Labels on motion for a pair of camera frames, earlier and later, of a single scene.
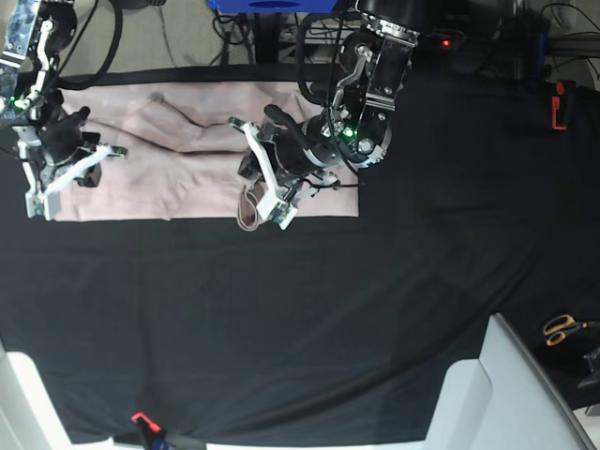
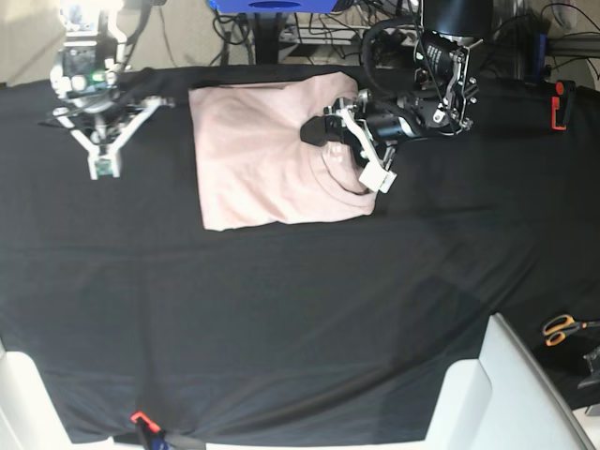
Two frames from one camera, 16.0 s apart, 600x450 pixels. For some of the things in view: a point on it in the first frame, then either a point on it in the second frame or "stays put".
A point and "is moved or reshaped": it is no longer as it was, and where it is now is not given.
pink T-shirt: [183, 159] is moved or reshaped
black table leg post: [266, 27] stays put
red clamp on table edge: [560, 104] stays put
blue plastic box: [274, 6] stays put
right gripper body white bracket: [280, 207] -> [376, 174]
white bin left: [28, 417] stays put
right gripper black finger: [251, 169] -> [317, 130]
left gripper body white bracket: [47, 177] -> [104, 163]
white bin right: [503, 400] stays put
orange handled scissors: [557, 327] stays put
